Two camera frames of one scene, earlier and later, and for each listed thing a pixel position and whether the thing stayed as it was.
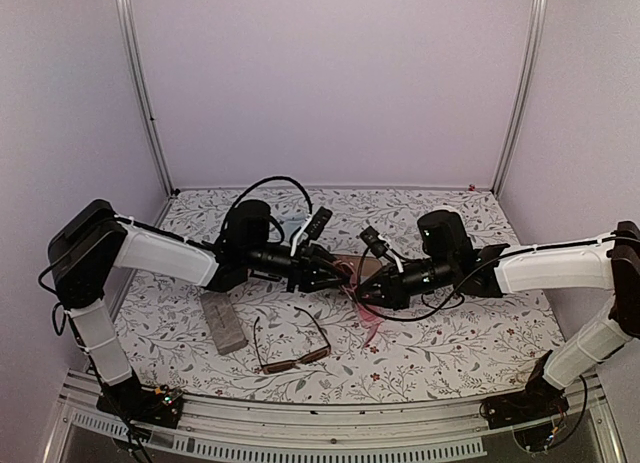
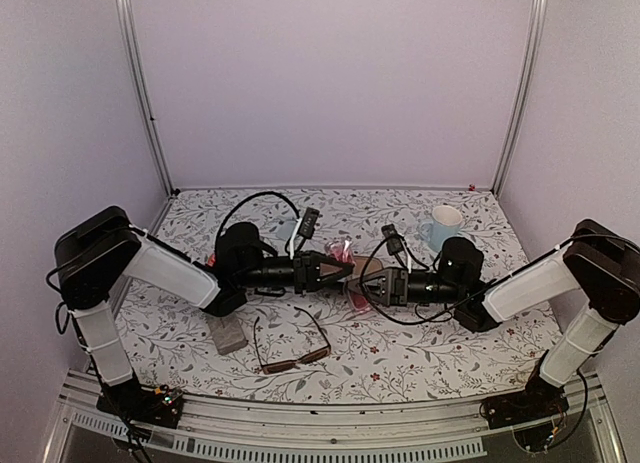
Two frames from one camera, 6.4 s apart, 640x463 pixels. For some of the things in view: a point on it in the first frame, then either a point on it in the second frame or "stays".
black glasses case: x=360 y=267 stays
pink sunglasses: x=368 y=322 to x=344 y=248
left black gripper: x=305 y=270 stays
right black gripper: x=393 y=294 stays
